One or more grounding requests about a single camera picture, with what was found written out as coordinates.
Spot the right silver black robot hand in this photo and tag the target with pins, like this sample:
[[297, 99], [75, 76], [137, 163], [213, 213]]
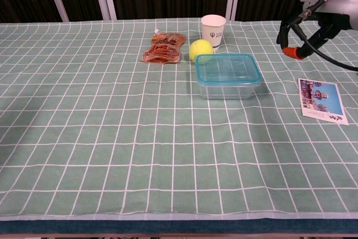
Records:
[[341, 4]]

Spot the blue container lid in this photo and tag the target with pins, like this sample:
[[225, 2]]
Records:
[[223, 68]]

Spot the clear plastic container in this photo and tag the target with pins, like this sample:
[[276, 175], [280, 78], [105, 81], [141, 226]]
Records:
[[223, 92]]

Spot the postcard with building photo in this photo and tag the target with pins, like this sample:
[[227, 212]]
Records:
[[324, 102]]

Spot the white paper cup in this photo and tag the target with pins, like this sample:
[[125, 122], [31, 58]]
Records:
[[213, 30]]

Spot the yellow tennis ball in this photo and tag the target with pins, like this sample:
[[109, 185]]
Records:
[[198, 48]]

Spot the brown sauce pouch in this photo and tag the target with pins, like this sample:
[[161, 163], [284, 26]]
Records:
[[163, 48]]

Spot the green checked tablecloth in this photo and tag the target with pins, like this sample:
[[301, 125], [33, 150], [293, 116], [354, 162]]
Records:
[[112, 138]]

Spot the dark teal table edge strip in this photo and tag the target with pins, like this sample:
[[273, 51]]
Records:
[[167, 227]]

